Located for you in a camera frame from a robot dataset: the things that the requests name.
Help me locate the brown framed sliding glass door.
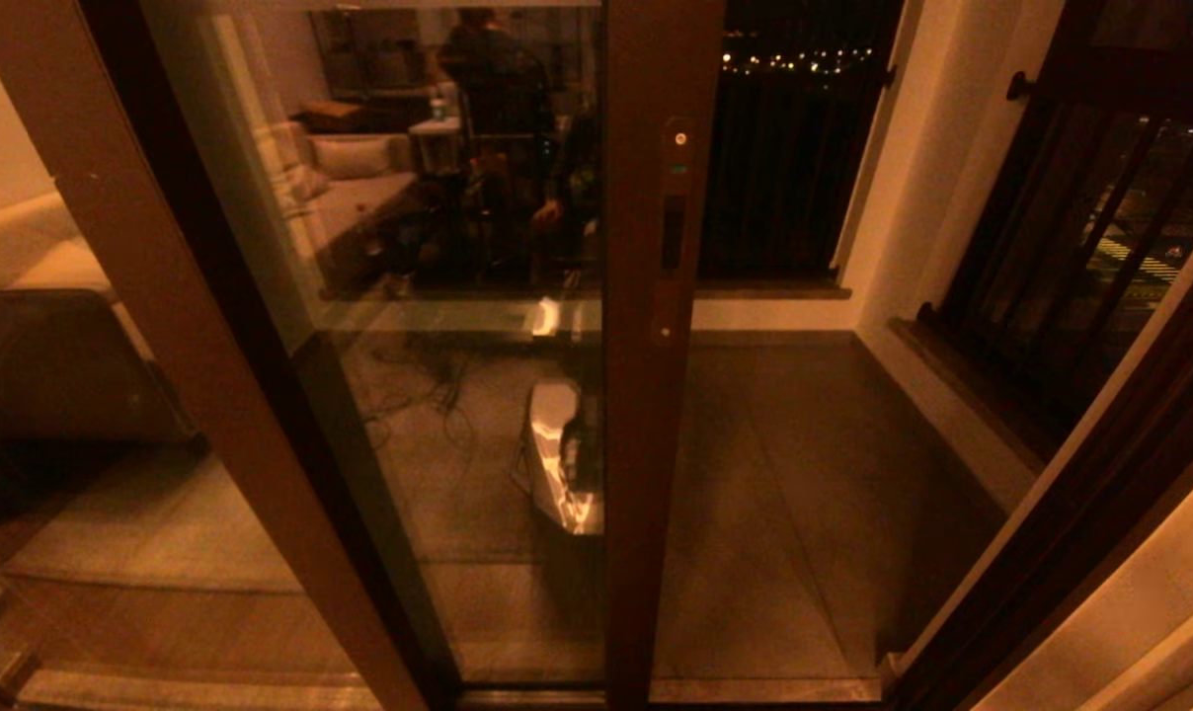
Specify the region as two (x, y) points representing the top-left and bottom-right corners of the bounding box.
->
(0, 0), (728, 707)

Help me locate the brown framed fixed glass panel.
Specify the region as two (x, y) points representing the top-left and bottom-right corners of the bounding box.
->
(0, 0), (459, 711)

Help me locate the metal floor door track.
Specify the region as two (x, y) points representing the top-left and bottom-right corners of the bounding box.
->
(453, 676), (894, 711)

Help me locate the black balcony railing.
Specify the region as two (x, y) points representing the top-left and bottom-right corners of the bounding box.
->
(917, 0), (1193, 435)

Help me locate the recessed door handle plate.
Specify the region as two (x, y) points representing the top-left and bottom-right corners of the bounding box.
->
(651, 114), (701, 347)

